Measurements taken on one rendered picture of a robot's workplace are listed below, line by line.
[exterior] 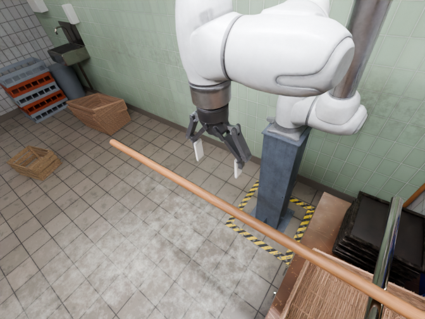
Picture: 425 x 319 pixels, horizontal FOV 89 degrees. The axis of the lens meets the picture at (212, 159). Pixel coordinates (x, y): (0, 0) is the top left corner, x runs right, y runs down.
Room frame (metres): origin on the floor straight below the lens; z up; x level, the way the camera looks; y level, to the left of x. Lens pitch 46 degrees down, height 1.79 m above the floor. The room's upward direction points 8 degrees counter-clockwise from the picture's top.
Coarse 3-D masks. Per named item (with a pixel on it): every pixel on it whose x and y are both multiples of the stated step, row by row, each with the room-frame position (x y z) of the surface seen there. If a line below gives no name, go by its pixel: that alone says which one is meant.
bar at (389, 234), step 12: (396, 204) 0.30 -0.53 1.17; (396, 216) 0.26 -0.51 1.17; (384, 228) 0.24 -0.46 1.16; (396, 228) 0.23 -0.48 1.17; (384, 240) 0.21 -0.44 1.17; (384, 252) 0.17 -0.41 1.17; (384, 264) 0.15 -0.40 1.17; (384, 276) 0.12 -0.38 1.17; (384, 288) 0.10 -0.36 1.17; (372, 300) 0.08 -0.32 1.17; (372, 312) 0.05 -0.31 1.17
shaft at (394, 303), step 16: (112, 144) 0.75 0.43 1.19; (144, 160) 0.62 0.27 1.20; (176, 176) 0.51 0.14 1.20; (192, 192) 0.44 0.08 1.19; (208, 192) 0.42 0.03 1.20; (224, 208) 0.35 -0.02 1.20; (256, 224) 0.28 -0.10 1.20; (288, 240) 0.23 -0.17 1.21; (304, 256) 0.18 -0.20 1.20; (320, 256) 0.17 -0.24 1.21; (336, 272) 0.14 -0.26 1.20; (352, 272) 0.13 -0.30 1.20; (368, 288) 0.10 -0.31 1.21; (384, 304) 0.06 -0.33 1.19; (400, 304) 0.06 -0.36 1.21
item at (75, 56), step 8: (64, 24) 3.62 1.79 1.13; (72, 24) 3.45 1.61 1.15; (56, 32) 3.44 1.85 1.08; (64, 32) 3.72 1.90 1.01; (72, 32) 3.54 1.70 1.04; (72, 40) 3.55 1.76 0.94; (80, 40) 3.44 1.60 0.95; (56, 48) 3.49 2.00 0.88; (64, 48) 3.44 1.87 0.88; (72, 48) 3.39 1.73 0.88; (80, 48) 3.38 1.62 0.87; (56, 56) 3.29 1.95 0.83; (64, 56) 3.18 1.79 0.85; (72, 56) 3.26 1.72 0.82; (80, 56) 3.33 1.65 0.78; (88, 56) 3.41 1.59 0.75; (64, 64) 3.22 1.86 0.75; (72, 64) 3.22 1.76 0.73; (88, 80) 3.48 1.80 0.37
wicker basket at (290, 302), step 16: (304, 272) 0.26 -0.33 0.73; (320, 272) 0.29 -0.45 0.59; (368, 272) 0.22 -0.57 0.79; (304, 288) 0.23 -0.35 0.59; (352, 288) 0.20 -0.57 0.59; (400, 288) 0.15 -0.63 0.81; (288, 304) 0.15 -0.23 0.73; (304, 304) 0.17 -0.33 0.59; (320, 304) 0.16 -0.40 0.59; (336, 304) 0.15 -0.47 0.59; (352, 304) 0.14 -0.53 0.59; (416, 304) 0.10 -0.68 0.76
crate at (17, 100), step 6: (48, 84) 3.38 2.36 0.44; (54, 84) 3.44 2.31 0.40; (36, 90) 3.25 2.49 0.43; (42, 90) 3.31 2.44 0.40; (48, 90) 3.47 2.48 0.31; (54, 90) 3.40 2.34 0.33; (18, 96) 3.08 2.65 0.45; (24, 96) 3.12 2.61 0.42; (30, 96) 3.33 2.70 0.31; (36, 96) 3.30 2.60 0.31; (42, 96) 3.26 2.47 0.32; (18, 102) 3.04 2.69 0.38; (24, 102) 3.16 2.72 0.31; (30, 102) 3.13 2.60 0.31
